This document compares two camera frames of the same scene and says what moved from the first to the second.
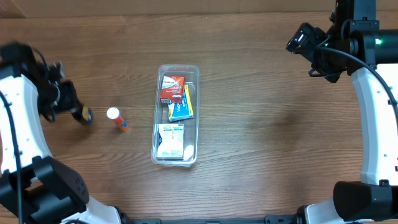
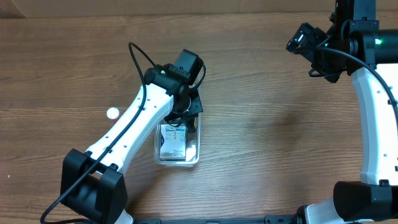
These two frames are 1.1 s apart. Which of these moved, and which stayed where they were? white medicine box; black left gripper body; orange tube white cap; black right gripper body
Moved: black left gripper body
Stayed: orange tube white cap; white medicine box; black right gripper body
